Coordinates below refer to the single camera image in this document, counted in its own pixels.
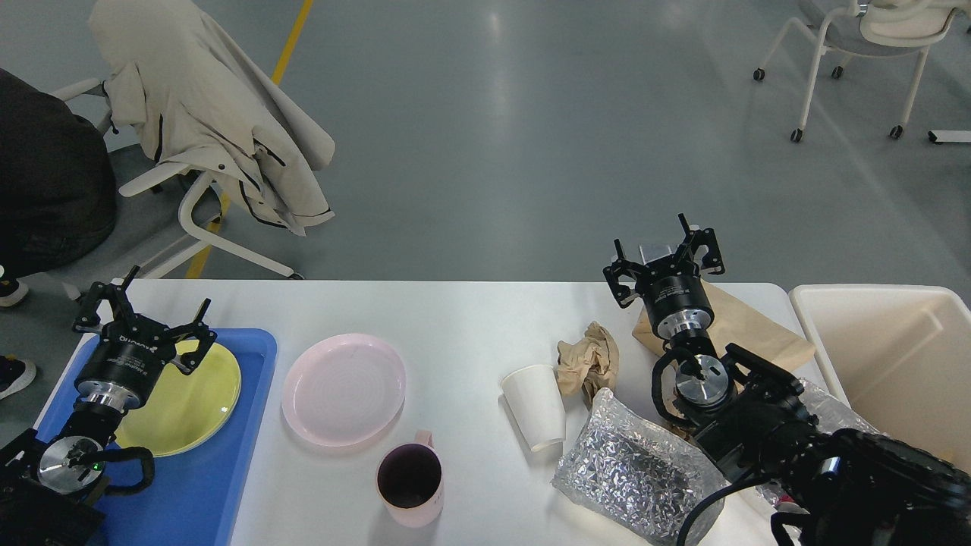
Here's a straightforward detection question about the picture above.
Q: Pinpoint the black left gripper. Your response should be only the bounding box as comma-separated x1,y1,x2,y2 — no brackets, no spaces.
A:
73,265,218,411

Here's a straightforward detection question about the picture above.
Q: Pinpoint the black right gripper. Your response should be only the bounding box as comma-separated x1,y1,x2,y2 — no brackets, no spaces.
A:
603,213,726,340

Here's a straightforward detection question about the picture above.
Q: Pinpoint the brown paper bag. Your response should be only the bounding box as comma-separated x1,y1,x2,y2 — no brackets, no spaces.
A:
631,279,817,441

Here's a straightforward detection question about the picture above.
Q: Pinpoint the pink plate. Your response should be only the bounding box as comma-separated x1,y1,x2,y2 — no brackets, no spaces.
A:
281,333,408,448

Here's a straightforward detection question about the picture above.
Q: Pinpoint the pink mug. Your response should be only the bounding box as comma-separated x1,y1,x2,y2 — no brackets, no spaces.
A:
376,431,445,529

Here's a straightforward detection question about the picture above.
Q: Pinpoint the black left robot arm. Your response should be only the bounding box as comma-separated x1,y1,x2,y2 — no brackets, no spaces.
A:
1,266,216,545

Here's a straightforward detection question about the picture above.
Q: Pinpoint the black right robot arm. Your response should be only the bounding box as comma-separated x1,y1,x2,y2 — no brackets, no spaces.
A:
603,215,969,545

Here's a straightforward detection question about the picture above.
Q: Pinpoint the white chair with coat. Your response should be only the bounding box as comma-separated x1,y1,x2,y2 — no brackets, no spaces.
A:
23,76,306,304

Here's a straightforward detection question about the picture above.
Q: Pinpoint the yellow plate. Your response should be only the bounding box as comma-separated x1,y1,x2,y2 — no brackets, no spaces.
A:
115,343,242,457

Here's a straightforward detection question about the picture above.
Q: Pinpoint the crumpled brown paper ball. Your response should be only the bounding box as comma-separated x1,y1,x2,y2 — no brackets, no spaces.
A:
555,321,621,409

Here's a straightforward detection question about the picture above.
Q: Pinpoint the person in dark clothes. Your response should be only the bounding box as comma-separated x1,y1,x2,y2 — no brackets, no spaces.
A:
0,67,119,401

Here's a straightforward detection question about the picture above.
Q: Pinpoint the white paper cup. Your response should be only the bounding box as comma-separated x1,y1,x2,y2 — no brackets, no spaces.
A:
500,364,566,453

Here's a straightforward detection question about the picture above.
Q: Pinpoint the blue plastic tray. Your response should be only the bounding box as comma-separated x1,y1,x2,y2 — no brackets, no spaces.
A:
34,328,278,546

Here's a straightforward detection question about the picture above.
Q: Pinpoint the silver foil bubble bag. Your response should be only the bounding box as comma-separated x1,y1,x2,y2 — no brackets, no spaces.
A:
551,388,728,545

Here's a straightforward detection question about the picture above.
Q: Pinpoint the beige coat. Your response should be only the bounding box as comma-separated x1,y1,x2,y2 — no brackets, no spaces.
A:
88,1,335,236

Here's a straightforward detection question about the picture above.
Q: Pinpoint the beige plastic bin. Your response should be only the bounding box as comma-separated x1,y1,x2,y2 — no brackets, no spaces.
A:
790,284,970,471

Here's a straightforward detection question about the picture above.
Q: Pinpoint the white furniture foot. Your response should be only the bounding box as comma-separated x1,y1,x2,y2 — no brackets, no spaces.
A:
927,129,971,145

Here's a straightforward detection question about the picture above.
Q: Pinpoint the white chair on wheels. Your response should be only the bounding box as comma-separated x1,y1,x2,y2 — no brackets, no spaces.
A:
753,1,969,144

